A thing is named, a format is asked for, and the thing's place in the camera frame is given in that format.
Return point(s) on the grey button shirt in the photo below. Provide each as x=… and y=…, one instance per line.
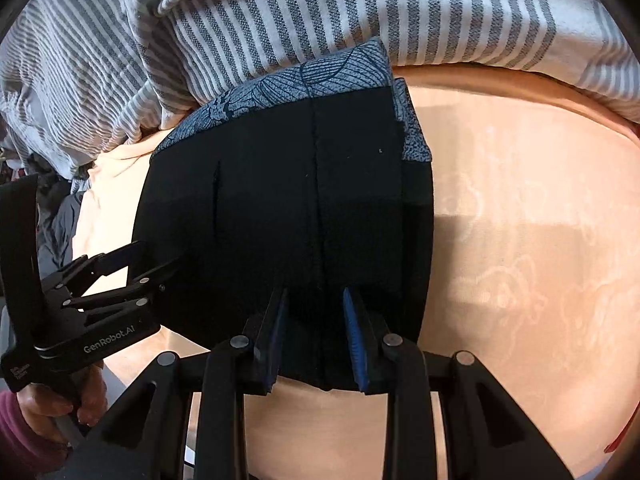
x=58, y=216

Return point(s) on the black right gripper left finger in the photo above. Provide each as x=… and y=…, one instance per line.
x=184, y=417

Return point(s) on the peach bed sheet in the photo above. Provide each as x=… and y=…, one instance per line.
x=535, y=271

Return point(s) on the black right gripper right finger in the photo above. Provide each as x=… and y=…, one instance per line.
x=487, y=434

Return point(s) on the black garment pile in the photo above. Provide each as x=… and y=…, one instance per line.
x=50, y=184

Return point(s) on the black pants with patterned waistband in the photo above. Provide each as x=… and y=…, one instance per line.
x=311, y=186

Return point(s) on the person left hand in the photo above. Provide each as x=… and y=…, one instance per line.
x=41, y=407

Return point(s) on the grey white striped blanket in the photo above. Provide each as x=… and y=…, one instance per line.
x=81, y=77

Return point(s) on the magenta sleeve forearm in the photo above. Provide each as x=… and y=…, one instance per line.
x=24, y=454

